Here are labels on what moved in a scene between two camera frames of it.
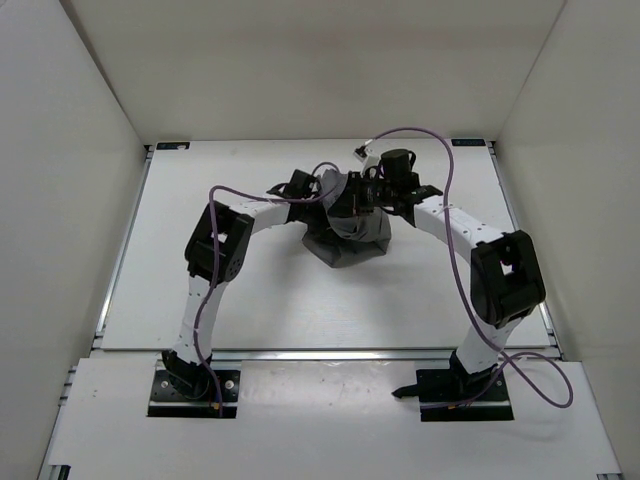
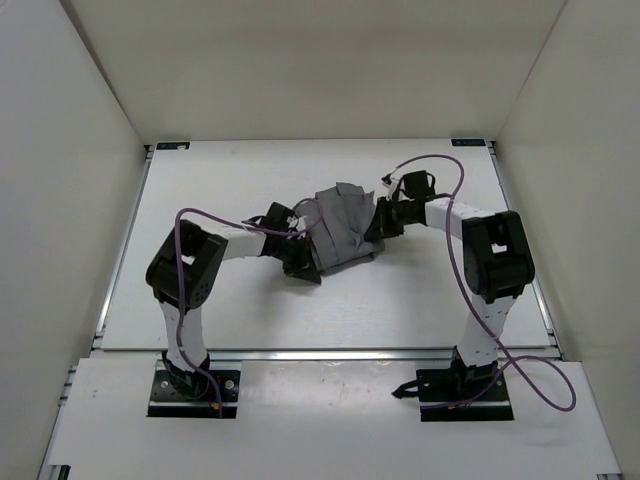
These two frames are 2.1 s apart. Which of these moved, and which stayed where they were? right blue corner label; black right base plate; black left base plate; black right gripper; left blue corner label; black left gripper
Moved: black right gripper; black left gripper
Stayed: left blue corner label; black left base plate; right blue corner label; black right base plate
